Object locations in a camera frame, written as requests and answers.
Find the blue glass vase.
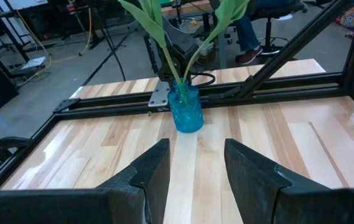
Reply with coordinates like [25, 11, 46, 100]
[167, 78, 205, 134]

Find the white sheet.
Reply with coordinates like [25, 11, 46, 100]
[20, 55, 48, 71]

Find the white blue-tipped artificial tulip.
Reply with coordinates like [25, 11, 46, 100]
[181, 0, 253, 94]

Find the yellow extension cable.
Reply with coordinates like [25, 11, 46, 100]
[16, 6, 94, 88]

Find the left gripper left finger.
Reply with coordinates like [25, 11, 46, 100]
[96, 138, 172, 224]

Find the black arched frame handle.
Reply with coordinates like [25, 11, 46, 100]
[0, 136, 30, 163]

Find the person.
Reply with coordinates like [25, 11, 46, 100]
[232, 0, 294, 66]

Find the black aluminium table frame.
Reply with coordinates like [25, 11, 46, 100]
[0, 0, 354, 192]

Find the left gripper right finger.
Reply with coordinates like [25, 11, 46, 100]
[223, 138, 332, 224]

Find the colourful patterned bag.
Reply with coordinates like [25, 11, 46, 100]
[334, 3, 354, 30]

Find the black office chair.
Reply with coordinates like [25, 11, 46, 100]
[248, 0, 309, 60]

